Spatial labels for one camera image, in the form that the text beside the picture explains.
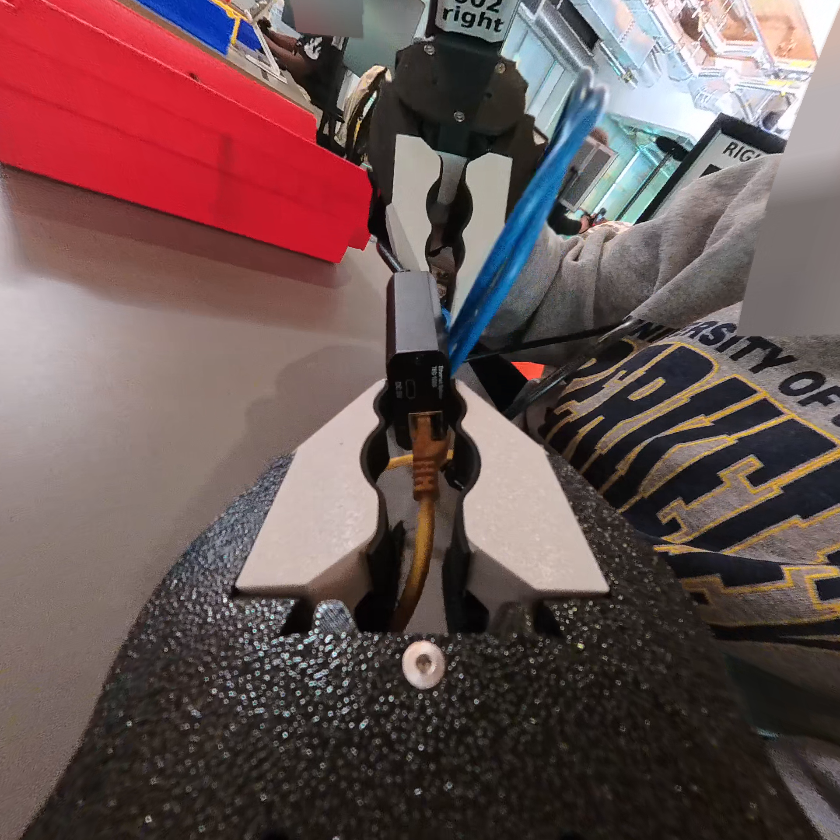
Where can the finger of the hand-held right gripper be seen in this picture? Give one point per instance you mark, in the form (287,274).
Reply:
(410,190)
(492,197)

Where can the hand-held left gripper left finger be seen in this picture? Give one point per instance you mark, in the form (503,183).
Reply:
(308,518)

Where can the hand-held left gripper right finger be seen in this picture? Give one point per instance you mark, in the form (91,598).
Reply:
(525,525)

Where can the black ethernet adapter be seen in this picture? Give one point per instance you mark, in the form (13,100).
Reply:
(413,321)

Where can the red plastic bin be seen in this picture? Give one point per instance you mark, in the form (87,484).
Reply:
(164,131)

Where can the person's right forearm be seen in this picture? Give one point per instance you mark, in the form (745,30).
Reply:
(656,262)

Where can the person's grey printed sweatshirt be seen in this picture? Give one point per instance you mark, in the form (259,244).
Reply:
(722,459)

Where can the black white sign board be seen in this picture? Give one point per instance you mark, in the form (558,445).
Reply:
(735,157)

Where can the blue plastic bin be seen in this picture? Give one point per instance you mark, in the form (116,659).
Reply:
(197,19)

